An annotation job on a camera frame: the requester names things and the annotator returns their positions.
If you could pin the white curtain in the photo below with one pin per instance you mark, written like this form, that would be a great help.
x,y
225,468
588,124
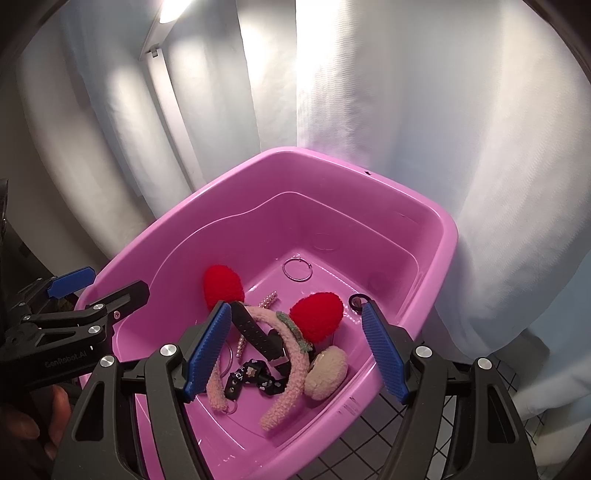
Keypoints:
x,y
369,92

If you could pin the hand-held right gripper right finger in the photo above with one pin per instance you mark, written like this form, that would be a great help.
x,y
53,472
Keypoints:
x,y
385,355

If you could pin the pink plastic tub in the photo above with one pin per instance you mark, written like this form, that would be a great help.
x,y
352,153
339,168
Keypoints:
x,y
369,230

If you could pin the silver bangle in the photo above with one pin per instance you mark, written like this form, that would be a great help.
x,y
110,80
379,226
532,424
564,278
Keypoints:
x,y
229,357

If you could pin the white checkered tablecloth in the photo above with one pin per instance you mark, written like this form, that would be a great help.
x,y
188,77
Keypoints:
x,y
369,443

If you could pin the person's left hand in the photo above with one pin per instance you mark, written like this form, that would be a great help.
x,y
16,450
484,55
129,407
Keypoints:
x,y
23,424

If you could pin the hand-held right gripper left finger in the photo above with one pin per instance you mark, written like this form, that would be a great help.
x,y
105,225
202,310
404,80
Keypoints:
x,y
210,350

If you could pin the pearl hair claw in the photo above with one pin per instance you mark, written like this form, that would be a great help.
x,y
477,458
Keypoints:
x,y
269,300

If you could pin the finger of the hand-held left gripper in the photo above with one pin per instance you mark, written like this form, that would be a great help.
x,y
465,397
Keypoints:
x,y
71,280
124,295

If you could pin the black wrist watch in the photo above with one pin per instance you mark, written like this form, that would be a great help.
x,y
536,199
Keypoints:
x,y
256,334

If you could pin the pink fluffy strawberry headband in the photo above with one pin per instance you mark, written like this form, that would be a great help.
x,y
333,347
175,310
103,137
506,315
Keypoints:
x,y
318,318

